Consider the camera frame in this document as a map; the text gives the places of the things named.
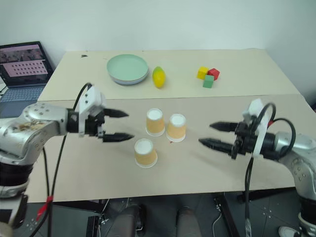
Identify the black table frame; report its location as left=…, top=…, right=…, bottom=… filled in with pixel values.
left=53, top=190, right=300, bottom=237

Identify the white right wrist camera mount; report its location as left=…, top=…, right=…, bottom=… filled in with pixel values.
left=242, top=98, right=272, bottom=159

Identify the green wooden cube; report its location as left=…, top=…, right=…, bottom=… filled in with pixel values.
left=202, top=75, right=215, bottom=89

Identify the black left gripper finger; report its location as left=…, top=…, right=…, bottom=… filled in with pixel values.
left=103, top=108, right=130, bottom=119
left=102, top=132, right=135, bottom=144

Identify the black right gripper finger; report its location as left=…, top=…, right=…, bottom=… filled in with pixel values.
left=198, top=137, right=235, bottom=156
left=209, top=121, right=239, bottom=133

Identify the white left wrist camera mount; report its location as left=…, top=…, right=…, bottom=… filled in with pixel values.
left=78, top=84, right=108, bottom=138

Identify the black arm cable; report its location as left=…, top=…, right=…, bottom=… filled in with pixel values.
left=243, top=102, right=297, bottom=237
left=41, top=82, right=95, bottom=237

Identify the dark rounded shape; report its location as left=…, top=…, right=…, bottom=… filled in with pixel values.
left=112, top=203, right=149, bottom=237
left=175, top=206, right=199, bottom=237

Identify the pale blue plate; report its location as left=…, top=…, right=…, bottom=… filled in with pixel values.
left=110, top=71, right=150, bottom=86

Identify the yellow wooden cube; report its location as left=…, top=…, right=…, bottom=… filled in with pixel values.
left=196, top=66, right=209, bottom=80

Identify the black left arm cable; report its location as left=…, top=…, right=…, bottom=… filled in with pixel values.
left=41, top=82, right=95, bottom=237

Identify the red tape on cable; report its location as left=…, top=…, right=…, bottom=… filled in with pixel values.
left=36, top=194, right=54, bottom=222

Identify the mint green plate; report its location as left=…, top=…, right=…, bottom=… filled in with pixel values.
left=106, top=54, right=150, bottom=83

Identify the orange paper cup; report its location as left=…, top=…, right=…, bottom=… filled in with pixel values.
left=134, top=138, right=158, bottom=169
left=145, top=108, right=166, bottom=137
left=165, top=113, right=187, bottom=143

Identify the yellow green toy mango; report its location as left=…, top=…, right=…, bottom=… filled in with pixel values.
left=152, top=66, right=167, bottom=89

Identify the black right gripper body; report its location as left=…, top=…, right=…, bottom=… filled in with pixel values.
left=231, top=118, right=260, bottom=160

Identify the red wooden cube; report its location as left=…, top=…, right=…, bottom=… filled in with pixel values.
left=207, top=68, right=221, bottom=81

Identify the grey open laptop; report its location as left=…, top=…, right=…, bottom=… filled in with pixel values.
left=0, top=40, right=56, bottom=118

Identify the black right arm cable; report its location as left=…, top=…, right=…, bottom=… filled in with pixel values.
left=243, top=102, right=297, bottom=237

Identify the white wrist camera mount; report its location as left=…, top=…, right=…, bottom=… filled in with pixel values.
left=78, top=84, right=108, bottom=138
left=242, top=98, right=272, bottom=159

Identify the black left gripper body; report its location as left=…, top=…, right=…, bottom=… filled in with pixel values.
left=84, top=108, right=106, bottom=144

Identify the thin white cable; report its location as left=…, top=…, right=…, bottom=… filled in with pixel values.
left=211, top=211, right=223, bottom=236
left=97, top=197, right=111, bottom=237

